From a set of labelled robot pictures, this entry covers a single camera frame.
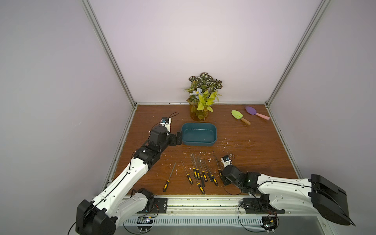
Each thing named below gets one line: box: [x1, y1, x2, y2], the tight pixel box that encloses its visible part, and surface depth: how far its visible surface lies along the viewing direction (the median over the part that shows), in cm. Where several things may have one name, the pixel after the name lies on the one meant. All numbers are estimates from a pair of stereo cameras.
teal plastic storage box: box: [181, 122, 218, 147], surface depth 104 cm
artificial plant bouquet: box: [184, 72, 223, 113], surface depth 102 cm
